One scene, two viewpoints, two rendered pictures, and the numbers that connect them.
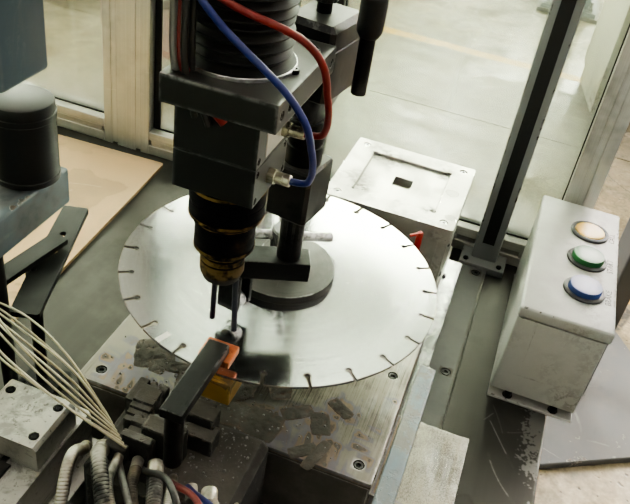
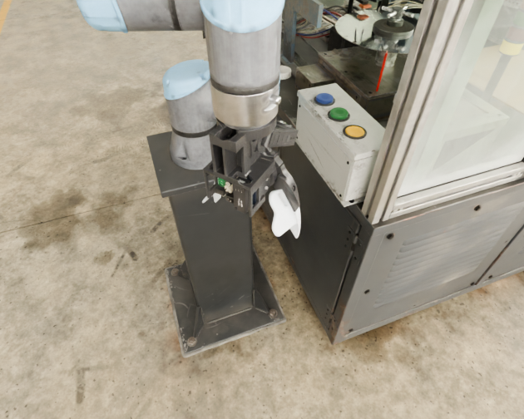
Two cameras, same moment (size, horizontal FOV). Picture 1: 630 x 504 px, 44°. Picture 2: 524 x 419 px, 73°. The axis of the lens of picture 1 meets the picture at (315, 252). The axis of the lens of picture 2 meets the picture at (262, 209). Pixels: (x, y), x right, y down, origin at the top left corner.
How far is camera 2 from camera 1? 1.60 m
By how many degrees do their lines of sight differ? 92
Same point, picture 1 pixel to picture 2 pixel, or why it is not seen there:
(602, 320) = (306, 92)
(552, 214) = (380, 132)
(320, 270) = (383, 27)
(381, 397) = (340, 66)
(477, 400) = not seen: hidden behind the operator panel
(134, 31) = not seen: outside the picture
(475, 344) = not seen: hidden behind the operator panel
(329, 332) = (358, 23)
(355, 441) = (332, 56)
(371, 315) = (356, 30)
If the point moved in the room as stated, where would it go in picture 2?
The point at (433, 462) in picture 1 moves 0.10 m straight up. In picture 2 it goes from (313, 74) to (317, 41)
